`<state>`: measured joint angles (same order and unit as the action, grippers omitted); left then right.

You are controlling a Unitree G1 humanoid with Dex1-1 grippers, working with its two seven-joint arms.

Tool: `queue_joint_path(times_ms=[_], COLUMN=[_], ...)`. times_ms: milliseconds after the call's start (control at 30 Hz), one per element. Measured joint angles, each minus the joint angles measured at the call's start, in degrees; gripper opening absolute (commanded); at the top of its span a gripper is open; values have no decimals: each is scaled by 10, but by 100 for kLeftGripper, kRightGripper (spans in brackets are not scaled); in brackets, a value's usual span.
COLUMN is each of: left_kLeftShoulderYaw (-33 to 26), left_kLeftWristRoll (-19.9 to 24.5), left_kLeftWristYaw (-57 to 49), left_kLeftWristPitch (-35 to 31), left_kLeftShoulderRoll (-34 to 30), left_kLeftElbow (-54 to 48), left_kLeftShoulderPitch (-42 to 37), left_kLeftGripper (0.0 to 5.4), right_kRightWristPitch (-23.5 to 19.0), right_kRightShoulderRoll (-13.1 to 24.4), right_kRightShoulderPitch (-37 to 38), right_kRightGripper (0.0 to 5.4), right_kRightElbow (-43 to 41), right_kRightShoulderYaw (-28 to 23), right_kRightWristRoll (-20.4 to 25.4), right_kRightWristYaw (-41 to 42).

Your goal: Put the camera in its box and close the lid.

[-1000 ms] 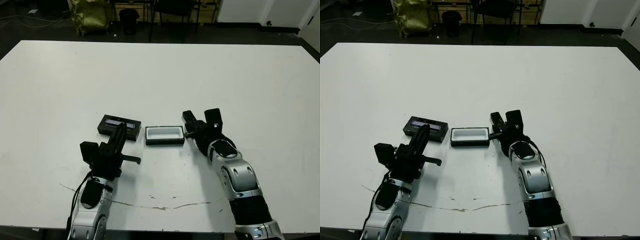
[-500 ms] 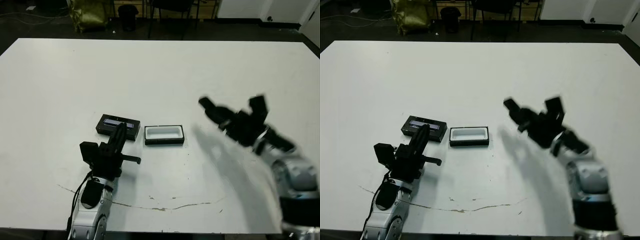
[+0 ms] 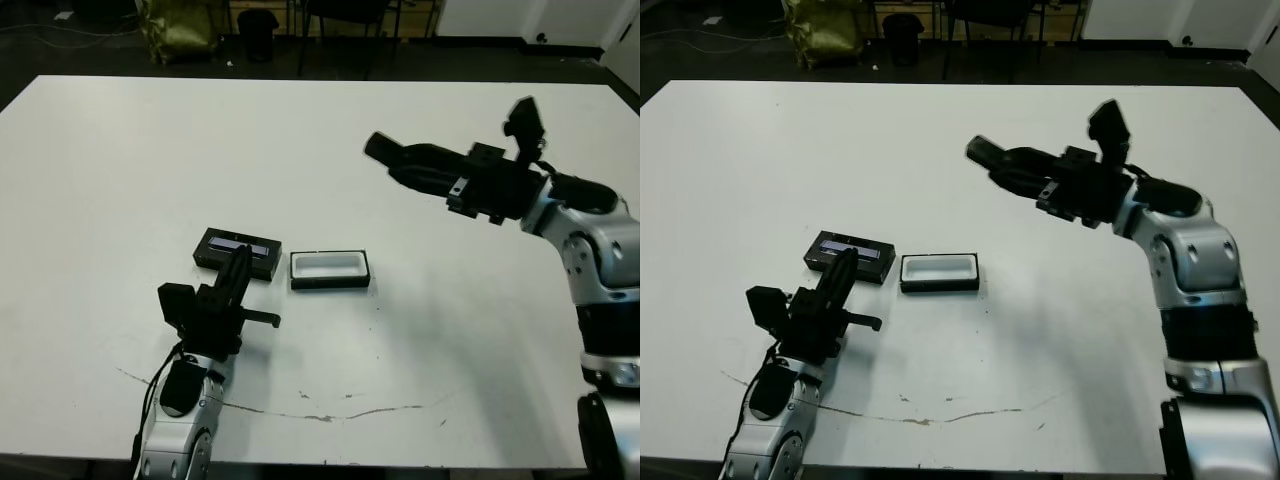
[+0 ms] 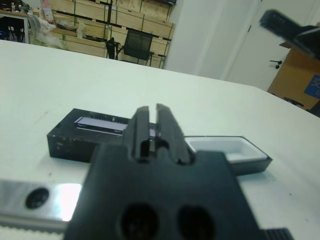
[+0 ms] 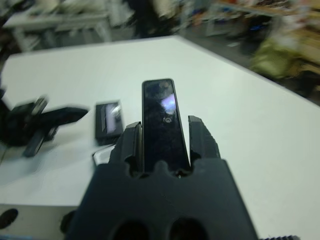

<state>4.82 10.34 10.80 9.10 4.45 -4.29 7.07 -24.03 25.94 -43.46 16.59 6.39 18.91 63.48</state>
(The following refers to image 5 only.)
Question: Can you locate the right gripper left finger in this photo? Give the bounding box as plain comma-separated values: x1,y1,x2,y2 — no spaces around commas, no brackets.
109,121,145,174

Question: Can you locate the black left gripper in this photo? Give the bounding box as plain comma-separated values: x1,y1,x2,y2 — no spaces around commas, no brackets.
4,95,90,158

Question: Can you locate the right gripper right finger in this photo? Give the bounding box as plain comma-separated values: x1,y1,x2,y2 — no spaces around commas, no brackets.
187,115,222,166

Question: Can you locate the small black phone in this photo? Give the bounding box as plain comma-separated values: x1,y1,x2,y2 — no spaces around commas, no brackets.
141,77,191,175

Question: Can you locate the black box lid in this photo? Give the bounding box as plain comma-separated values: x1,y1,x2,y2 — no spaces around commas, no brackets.
94,99,126,147

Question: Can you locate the black box white insert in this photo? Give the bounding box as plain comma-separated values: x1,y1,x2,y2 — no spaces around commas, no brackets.
91,144,119,168

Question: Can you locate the white office desk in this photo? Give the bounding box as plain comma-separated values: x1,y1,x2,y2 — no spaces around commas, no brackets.
4,12,113,52

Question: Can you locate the yellow-green sack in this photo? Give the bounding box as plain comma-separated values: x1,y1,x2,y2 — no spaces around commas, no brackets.
250,36,304,79

